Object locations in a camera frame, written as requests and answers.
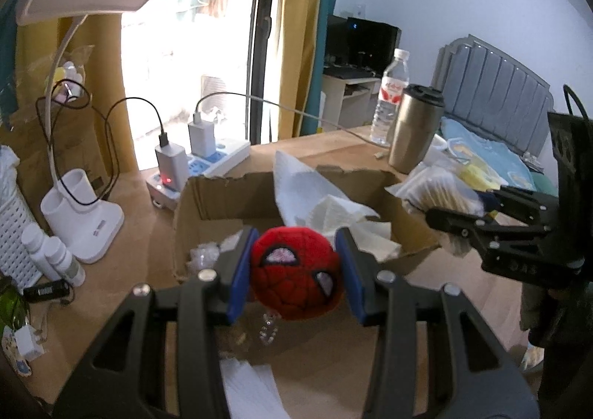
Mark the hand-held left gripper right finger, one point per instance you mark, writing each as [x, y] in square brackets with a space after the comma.
[354, 275]

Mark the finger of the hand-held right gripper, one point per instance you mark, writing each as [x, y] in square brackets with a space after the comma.
[489, 201]
[463, 224]

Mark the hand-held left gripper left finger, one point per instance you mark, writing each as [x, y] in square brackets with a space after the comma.
[238, 271]

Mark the bag of white cotton balls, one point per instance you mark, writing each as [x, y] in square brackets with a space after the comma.
[208, 252]

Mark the bag of cotton swabs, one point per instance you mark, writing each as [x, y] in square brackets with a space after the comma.
[435, 190]

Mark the cardboard box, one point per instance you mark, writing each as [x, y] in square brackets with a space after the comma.
[208, 201]

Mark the white tissue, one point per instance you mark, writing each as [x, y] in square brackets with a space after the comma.
[315, 201]

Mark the yellow tissue pack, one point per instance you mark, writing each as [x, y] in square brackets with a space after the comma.
[477, 176]

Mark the blue printed blanket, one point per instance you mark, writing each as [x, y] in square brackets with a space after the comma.
[491, 155]

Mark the white plastic container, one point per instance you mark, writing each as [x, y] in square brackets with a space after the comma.
[440, 148]

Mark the steel tumbler with black lid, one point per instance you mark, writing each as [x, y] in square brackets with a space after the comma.
[414, 132]

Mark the white power strip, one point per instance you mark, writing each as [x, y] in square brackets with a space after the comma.
[217, 164]

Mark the grey padded headboard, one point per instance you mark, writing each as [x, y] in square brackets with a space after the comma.
[495, 90]

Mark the white folded napkin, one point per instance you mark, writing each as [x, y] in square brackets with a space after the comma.
[250, 386]

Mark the clear plastic water bottle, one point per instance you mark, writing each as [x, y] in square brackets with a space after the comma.
[391, 99]

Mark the white desk lamp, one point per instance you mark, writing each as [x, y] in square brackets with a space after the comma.
[88, 224]

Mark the white cabinet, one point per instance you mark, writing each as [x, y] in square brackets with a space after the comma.
[345, 99]

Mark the outdoor air conditioner unit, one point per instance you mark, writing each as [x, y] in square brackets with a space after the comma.
[222, 99]

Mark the small white pill bottle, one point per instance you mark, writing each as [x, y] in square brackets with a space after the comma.
[65, 259]

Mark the black rectangular device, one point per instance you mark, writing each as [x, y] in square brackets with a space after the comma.
[46, 290]

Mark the black computer monitor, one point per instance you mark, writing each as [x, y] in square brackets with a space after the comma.
[366, 44]

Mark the large white pill bottle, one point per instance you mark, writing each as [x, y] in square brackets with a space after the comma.
[39, 247]

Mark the small white plug adapter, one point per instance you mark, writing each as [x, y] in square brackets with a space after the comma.
[27, 342]

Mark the white plastic basket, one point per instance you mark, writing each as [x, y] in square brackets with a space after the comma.
[16, 233]

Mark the green glasses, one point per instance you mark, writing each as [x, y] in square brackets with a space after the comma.
[11, 308]

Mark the yellow curtain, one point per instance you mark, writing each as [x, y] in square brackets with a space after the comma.
[301, 30]
[92, 58]

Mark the yellow duck toy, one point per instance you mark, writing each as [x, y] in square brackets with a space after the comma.
[65, 81]

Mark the black door frame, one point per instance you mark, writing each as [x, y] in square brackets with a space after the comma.
[264, 30]

